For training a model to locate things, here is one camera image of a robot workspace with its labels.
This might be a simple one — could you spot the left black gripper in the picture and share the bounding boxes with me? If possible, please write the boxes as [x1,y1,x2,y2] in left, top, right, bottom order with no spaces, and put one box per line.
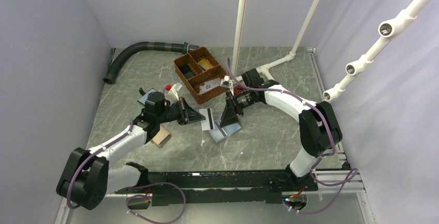
[157,97,205,126]

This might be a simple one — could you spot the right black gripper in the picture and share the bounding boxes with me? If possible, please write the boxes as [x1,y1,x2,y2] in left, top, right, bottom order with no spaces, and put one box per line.
[220,88,254,128]

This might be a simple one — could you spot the grey leather card holder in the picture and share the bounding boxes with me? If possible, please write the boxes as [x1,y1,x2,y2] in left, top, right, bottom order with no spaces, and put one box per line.
[208,121,241,143]

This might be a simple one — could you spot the white striped credit card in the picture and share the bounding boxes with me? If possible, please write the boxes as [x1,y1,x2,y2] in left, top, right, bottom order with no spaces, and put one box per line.
[199,108,215,131]

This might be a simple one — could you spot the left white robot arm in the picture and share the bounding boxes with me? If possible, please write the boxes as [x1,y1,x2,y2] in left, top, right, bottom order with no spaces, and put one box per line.
[56,89,206,210]

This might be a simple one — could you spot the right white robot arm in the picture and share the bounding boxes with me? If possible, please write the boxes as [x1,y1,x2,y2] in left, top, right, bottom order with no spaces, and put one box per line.
[219,69,343,190]

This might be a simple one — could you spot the silver card in sleeve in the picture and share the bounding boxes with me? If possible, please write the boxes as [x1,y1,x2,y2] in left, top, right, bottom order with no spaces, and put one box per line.
[214,121,228,137]

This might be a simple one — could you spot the beige snap card holder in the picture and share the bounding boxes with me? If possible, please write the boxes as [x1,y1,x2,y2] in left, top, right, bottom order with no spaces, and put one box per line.
[151,125,171,148]

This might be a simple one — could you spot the cards in basket front compartment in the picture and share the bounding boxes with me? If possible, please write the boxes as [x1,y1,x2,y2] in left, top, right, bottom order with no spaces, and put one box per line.
[199,78,221,94]

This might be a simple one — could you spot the black card in basket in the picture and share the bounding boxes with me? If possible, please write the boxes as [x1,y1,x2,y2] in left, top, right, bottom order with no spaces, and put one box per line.
[180,65,195,79]

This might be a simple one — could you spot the open blue card wallet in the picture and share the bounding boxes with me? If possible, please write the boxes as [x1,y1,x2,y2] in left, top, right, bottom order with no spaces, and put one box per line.
[138,88,160,106]

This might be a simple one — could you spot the red leather wallet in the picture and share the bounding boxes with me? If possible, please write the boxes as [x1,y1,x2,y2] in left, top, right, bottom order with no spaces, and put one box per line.
[233,85,245,95]

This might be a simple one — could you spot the brown woven divided basket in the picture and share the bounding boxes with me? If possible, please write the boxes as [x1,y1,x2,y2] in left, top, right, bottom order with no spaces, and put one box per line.
[173,47,228,104]

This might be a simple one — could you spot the black corrugated hose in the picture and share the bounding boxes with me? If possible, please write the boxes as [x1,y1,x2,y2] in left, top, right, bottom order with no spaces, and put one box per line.
[102,41,201,86]

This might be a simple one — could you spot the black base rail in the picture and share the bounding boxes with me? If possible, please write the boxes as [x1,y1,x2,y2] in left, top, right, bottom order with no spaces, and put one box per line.
[117,169,318,206]

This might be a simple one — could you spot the white PVC pipe frame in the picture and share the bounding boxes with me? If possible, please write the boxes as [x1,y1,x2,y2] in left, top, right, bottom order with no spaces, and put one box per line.
[231,0,321,73]

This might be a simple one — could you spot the white pipe camera boom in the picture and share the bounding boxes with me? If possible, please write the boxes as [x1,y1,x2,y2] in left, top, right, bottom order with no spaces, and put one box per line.
[323,0,431,102]

